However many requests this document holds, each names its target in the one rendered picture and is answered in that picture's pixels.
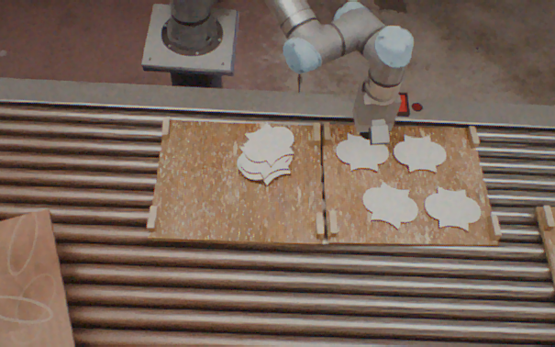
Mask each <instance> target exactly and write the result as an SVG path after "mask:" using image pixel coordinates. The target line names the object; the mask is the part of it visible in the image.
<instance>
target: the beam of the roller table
mask: <svg viewBox="0 0 555 347"><path fill-rule="evenodd" d="M355 98H356V96H355V95H332V94H312V93H293V92H274V91H255V90H238V89H218V88H200V87H181V86H162V85H144V84H107V83H87V82H70V81H51V80H31V78H13V77H0V105H12V106H49V107H69V108H88V109H108V110H127V111H130V112H146V113H166V114H185V115H204V116H223V117H243V118H280V119H300V120H319V121H338V122H354V118H353V115H352V109H353V105H354V102H355ZM408 101H409V107H410V116H409V118H402V117H396V118H395V120H394V124H395V125H416V126H435V127H454V128H468V127H469V126H474V127H475V128H476V129H511V130H531V131H550V132H555V106H554V105H536V104H517V103H499V102H480V101H460V100H442V99H423V98H408ZM413 103H419V104H421V105H422V110H420V112H416V111H415V110H414V109H413V108H412V107H411V106H412V104H413Z"/></svg>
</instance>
